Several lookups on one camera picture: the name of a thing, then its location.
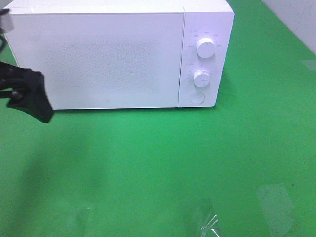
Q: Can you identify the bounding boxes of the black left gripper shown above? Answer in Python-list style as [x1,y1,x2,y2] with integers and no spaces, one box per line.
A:
[0,62,54,123]

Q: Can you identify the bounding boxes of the white microwave door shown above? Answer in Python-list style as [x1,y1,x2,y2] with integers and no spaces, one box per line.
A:
[6,13,184,109]

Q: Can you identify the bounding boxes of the round white door button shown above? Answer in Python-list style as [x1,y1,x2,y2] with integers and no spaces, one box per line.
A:
[190,92,205,104]

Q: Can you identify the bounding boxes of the white microwave knob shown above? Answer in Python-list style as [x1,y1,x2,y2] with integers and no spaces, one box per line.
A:
[196,37,216,59]
[193,69,211,87]

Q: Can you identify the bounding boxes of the white microwave oven body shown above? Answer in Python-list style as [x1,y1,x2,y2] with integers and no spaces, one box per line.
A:
[7,0,234,107]

